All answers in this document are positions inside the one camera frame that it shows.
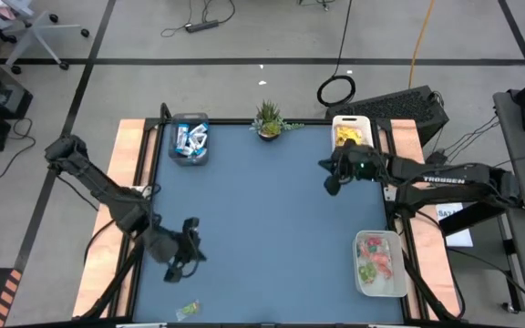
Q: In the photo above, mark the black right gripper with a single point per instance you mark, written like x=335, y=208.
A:
x=353, y=164

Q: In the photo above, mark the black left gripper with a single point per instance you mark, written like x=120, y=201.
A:
x=185, y=248

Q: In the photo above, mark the red gummy candy packet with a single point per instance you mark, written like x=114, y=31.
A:
x=374, y=241
x=386, y=272

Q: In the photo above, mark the Hershey's white blue candy bar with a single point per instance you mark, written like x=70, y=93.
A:
x=200, y=141
x=198, y=129
x=188, y=151
x=181, y=136
x=201, y=154

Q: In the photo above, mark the orange gummy candy packet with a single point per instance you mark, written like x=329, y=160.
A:
x=381, y=258

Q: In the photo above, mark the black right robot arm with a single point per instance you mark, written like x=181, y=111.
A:
x=472, y=175

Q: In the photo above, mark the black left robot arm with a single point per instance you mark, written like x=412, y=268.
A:
x=103, y=191

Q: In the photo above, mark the white plastic bin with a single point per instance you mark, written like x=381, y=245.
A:
x=337, y=123

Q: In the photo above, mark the grey metal mounting plate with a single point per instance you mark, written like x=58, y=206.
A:
x=388, y=195

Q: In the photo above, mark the potted succulent plant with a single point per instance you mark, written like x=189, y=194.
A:
x=269, y=127

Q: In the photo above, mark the wooden side board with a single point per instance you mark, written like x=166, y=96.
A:
x=406, y=136
x=96, y=282

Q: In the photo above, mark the black equipment case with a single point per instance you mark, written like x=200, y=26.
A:
x=394, y=107

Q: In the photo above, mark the dark transparent plastic bin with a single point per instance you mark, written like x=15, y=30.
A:
x=172, y=159

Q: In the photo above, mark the black power adapter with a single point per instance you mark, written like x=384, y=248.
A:
x=435, y=159

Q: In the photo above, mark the light grey plastic bin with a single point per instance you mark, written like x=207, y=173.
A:
x=392, y=287

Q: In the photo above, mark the white paper sheet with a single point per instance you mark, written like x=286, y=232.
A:
x=462, y=238

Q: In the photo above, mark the black power strip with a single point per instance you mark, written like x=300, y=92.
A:
x=202, y=26

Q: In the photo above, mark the grey desk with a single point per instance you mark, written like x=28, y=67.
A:
x=524, y=148

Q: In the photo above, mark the white office chair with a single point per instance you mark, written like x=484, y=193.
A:
x=34, y=29

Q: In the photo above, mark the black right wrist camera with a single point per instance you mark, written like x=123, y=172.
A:
x=333, y=184

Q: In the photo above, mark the black table frame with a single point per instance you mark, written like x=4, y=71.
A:
x=230, y=121

